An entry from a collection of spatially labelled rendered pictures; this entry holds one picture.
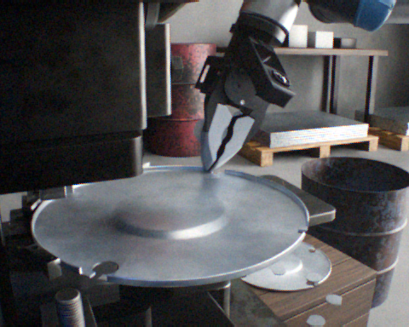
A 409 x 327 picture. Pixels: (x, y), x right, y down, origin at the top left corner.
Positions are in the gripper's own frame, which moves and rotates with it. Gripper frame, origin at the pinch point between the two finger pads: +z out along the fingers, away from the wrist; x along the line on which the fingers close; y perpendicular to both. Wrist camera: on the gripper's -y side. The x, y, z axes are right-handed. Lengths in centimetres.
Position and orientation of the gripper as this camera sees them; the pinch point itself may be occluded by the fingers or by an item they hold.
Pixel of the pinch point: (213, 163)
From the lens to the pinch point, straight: 58.3
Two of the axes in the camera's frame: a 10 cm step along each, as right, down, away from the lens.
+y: -4.3, -2.7, 8.6
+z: -3.8, 9.2, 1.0
